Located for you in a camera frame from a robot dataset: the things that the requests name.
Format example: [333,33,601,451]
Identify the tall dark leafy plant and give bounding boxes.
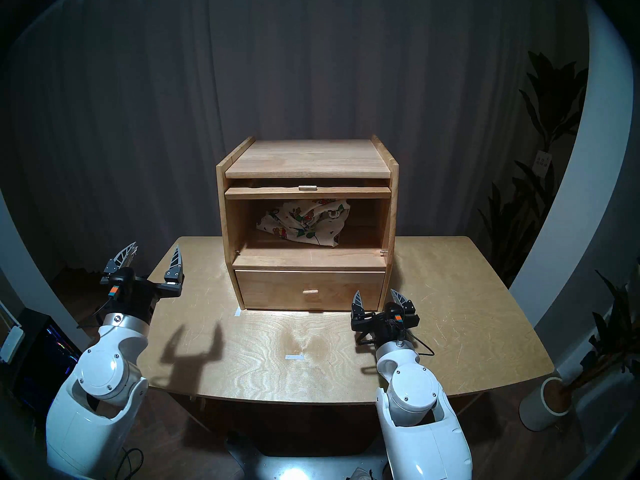
[477,51,590,285]

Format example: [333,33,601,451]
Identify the small dark potted plant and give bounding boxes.
[570,269,640,392]

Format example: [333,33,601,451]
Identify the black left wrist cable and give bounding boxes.
[76,299,113,330]

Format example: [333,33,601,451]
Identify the white curved arch panel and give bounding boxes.
[510,0,636,325]
[0,189,93,352]

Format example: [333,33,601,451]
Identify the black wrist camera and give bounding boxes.
[102,268,137,301]
[382,306,406,335]

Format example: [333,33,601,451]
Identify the black computer tower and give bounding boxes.
[0,308,83,420]

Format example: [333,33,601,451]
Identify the small white box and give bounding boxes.
[0,326,25,363]

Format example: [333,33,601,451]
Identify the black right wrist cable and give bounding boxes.
[356,329,435,357]

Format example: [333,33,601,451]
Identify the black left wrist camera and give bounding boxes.
[102,268,137,301]

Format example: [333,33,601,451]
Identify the pleated fabric curtain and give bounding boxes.
[10,0,586,280]

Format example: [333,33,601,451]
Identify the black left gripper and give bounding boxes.
[103,241,185,326]

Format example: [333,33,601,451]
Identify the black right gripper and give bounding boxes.
[351,289,420,347]

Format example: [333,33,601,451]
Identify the white round plant pot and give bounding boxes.
[519,376,573,431]

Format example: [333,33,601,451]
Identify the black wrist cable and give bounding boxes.
[76,299,113,330]
[356,329,435,357]

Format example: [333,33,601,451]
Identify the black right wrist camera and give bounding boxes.
[382,306,406,335]

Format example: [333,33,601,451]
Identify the wooden cabinet frame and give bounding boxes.
[216,134,400,312]

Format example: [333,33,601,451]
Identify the wooden flap door with handle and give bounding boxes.
[225,184,392,200]

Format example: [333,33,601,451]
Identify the wooden drawer with handle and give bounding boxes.
[235,269,386,312]

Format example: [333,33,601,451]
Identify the black floor cables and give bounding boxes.
[117,446,146,480]

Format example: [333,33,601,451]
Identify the white bear print pants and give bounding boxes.
[256,199,352,247]

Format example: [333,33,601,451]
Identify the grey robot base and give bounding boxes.
[225,431,396,480]

